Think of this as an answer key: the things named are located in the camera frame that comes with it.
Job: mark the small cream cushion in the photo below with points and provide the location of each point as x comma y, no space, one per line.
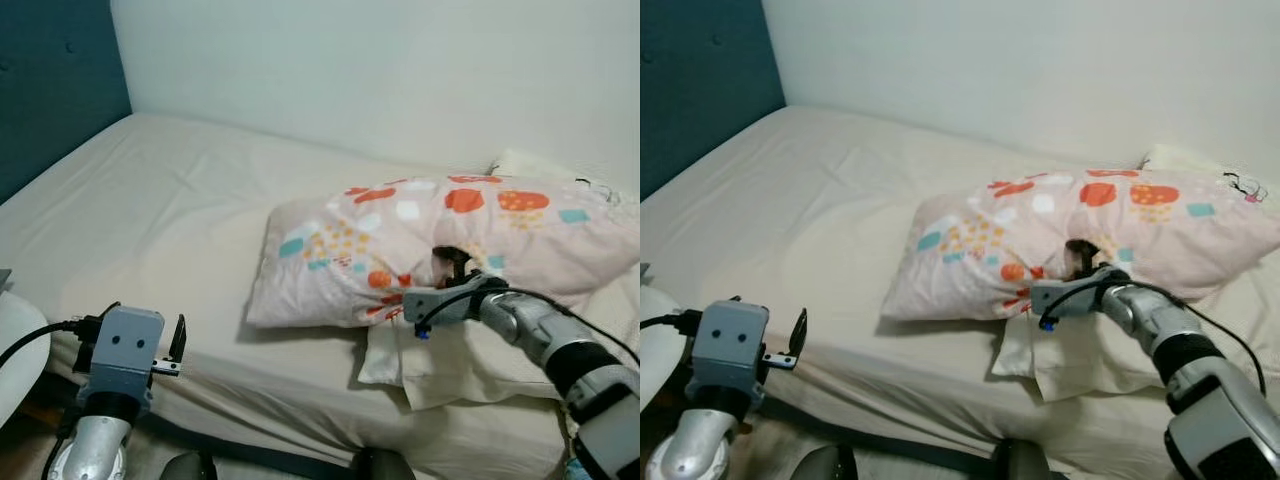
1175,157
525,165

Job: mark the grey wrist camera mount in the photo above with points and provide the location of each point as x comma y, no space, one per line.
1065,295
440,302
125,350
730,345

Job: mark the beige sheeted bed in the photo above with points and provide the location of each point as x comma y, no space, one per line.
150,220
800,220

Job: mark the teal padded headboard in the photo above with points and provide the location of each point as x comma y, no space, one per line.
700,80
50,80

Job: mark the white rounded object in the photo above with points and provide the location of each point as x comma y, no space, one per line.
20,350
660,350

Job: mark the pink patterned pillow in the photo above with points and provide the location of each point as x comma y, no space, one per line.
1170,245
520,250

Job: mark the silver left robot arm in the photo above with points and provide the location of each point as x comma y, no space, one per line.
690,450
95,450

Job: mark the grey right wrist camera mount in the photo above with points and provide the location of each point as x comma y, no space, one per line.
1065,295
440,302

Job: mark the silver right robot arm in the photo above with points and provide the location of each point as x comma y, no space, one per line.
1150,310
530,330

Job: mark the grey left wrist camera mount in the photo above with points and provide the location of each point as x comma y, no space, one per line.
125,350
730,345

